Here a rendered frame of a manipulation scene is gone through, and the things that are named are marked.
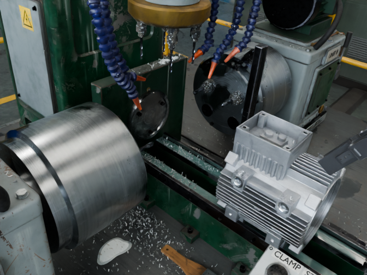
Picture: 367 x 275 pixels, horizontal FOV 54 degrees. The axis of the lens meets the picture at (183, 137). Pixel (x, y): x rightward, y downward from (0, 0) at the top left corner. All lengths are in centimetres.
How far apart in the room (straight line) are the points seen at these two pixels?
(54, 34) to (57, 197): 41
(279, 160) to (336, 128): 86
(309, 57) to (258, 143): 50
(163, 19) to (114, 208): 38
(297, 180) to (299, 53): 53
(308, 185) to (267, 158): 9
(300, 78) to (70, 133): 76
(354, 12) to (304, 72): 273
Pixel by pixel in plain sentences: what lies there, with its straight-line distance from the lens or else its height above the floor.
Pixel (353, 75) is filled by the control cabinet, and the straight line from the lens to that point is 399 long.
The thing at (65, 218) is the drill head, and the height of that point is 106.
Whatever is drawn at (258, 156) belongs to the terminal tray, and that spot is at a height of 111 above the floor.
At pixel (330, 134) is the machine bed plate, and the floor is 80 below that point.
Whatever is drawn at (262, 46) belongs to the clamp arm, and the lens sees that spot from 86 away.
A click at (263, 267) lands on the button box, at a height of 106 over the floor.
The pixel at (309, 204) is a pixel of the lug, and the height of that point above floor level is 108.
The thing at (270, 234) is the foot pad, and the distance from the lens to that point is 75.
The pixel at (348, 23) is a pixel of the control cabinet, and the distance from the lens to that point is 390.
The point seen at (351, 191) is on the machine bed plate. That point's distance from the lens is 124.
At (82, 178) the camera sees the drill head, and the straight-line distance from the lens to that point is 63.
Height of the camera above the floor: 152
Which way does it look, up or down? 34 degrees down
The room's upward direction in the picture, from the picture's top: 5 degrees clockwise
